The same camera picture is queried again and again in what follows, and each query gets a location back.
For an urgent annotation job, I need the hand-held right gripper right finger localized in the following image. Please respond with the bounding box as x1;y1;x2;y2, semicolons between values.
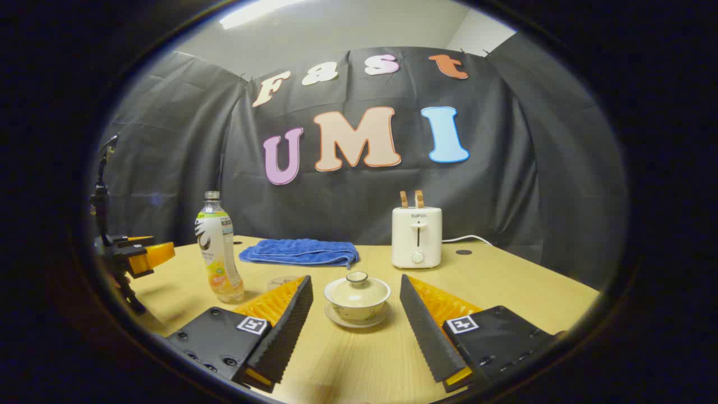
399;274;563;393

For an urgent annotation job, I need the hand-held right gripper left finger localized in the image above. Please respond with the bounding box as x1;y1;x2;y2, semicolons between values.
167;275;314;393

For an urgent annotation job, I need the clear plastic water bottle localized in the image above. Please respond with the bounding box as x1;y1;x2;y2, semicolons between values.
195;191;245;304

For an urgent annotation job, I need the cream teacup lid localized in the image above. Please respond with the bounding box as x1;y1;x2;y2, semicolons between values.
324;272;392;307

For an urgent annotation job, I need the blue folded towel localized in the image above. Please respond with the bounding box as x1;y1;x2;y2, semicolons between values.
239;238;360;270

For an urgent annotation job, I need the white toaster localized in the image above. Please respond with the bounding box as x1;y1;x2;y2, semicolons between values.
391;206;443;269

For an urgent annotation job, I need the white power cable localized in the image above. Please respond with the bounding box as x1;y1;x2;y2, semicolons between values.
441;235;495;248

